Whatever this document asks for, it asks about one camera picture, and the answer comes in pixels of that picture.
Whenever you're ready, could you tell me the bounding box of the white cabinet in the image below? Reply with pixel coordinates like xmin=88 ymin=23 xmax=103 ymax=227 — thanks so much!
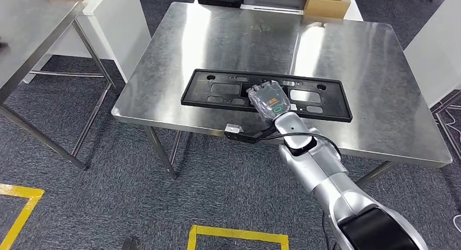
xmin=403 ymin=0 xmax=461 ymax=109
xmin=47 ymin=0 xmax=152 ymax=84

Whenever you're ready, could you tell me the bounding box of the yellow floor tape square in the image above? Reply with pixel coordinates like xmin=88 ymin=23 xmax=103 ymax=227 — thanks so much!
xmin=0 ymin=183 xmax=45 ymax=250

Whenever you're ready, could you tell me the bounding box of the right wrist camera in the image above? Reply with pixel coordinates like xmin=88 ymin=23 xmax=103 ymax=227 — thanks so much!
xmin=223 ymin=123 xmax=278 ymax=145

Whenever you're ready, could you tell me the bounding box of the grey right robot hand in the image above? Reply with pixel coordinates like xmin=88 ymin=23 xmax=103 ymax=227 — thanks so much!
xmin=246 ymin=80 xmax=291 ymax=121

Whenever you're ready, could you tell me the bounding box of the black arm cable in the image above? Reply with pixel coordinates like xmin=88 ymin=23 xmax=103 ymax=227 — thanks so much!
xmin=264 ymin=132 xmax=343 ymax=159

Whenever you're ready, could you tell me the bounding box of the black plastic plate bracket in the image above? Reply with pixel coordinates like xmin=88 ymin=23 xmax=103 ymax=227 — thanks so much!
xmin=180 ymin=68 xmax=353 ymax=123

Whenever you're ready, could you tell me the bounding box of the stainless steel table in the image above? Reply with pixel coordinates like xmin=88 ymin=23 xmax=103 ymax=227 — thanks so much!
xmin=430 ymin=91 xmax=461 ymax=160
xmin=110 ymin=2 xmax=454 ymax=179
xmin=0 ymin=0 xmax=122 ymax=171

